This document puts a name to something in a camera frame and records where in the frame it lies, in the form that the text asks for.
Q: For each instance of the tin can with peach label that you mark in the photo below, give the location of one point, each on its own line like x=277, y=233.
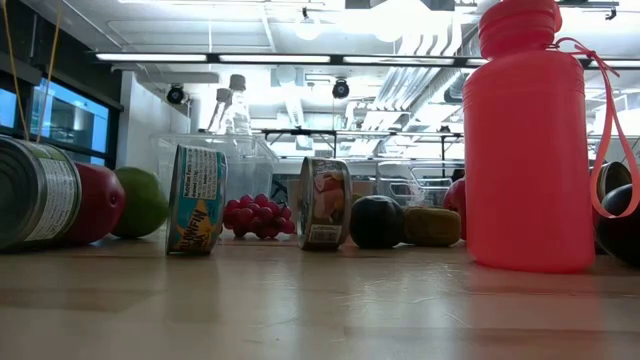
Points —
x=325, y=200

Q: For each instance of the red grape bunch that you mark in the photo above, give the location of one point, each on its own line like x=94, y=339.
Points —
x=257, y=216

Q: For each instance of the clear plastic bottle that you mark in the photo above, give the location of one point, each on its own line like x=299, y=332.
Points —
x=239, y=112
x=218, y=112

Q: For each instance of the brown kiwi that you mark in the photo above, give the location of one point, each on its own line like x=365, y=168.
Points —
x=432, y=227

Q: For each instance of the tin can with teal label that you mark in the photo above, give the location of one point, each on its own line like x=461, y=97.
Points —
x=197, y=210

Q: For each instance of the green apple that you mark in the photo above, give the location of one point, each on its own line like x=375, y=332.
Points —
x=142, y=205

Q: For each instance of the orange plastic water bottle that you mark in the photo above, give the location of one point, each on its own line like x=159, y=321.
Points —
x=525, y=150

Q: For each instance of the tin can with green label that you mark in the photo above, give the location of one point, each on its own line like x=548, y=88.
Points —
x=40, y=200

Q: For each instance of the black plum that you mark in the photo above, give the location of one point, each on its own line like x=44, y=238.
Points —
x=376, y=222
x=622, y=235

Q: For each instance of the low clear plastic bin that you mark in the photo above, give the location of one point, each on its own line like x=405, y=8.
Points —
x=400, y=180

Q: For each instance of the tall clear plastic bin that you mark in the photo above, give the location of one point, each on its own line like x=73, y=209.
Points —
x=240, y=170

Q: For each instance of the black round ceiling spotlight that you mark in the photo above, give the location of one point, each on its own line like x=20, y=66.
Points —
x=340, y=89
x=175, y=94

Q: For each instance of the long ceiling light bar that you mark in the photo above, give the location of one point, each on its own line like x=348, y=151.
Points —
x=275, y=58

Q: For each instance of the white round ceiling lamp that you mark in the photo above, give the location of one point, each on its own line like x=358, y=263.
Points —
x=307, y=29

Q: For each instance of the dark framed glass window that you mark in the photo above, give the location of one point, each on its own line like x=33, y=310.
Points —
x=70, y=120

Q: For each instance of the silver ventilation duct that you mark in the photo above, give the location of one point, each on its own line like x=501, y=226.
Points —
x=430, y=75

